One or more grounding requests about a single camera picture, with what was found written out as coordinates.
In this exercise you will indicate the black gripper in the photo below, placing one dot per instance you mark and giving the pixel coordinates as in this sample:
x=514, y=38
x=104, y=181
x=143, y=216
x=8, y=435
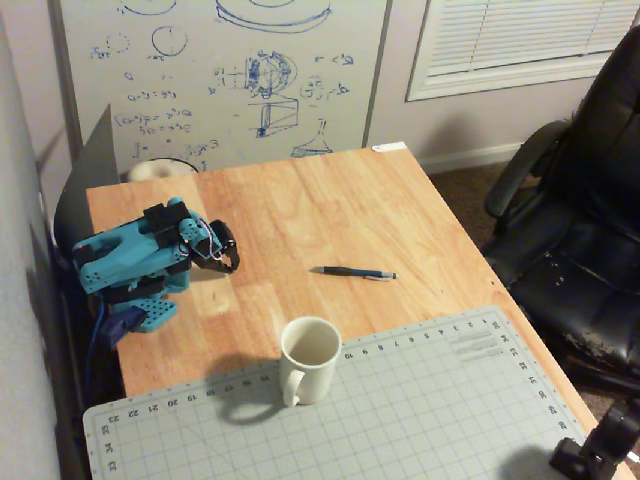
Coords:
x=224, y=252

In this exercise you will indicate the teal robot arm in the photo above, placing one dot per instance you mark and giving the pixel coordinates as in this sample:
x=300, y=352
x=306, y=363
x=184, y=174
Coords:
x=130, y=250

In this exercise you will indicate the blue and black pen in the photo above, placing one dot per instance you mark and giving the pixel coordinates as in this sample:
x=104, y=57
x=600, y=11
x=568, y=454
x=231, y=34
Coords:
x=350, y=272

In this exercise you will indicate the white round roll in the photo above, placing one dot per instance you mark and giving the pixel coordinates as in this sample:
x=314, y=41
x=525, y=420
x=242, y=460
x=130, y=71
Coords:
x=155, y=170

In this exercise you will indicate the dark blue table clamp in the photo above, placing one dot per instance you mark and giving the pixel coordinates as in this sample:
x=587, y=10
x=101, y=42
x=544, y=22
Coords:
x=120, y=325

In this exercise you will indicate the whiteboard with blue drawings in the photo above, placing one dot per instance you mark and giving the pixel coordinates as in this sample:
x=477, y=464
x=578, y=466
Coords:
x=225, y=125

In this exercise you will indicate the cream ceramic mug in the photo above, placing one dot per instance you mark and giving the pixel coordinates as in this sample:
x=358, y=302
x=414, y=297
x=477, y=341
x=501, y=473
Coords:
x=312, y=375

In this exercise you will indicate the black flat panel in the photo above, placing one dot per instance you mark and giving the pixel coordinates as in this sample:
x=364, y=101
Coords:
x=95, y=170

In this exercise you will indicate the white paper tag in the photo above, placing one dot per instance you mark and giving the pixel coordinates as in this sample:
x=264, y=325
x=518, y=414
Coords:
x=389, y=146

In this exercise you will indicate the grey cutting mat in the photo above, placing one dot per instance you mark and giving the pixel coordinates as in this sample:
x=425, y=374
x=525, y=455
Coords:
x=400, y=425

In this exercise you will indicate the white baseboard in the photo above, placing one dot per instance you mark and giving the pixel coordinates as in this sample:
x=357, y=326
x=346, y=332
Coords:
x=470, y=157

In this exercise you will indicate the black leather office chair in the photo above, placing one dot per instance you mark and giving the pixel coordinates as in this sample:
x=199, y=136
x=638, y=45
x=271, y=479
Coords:
x=590, y=200

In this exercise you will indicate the white window blinds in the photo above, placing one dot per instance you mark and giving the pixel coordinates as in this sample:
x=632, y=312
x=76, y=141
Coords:
x=525, y=40

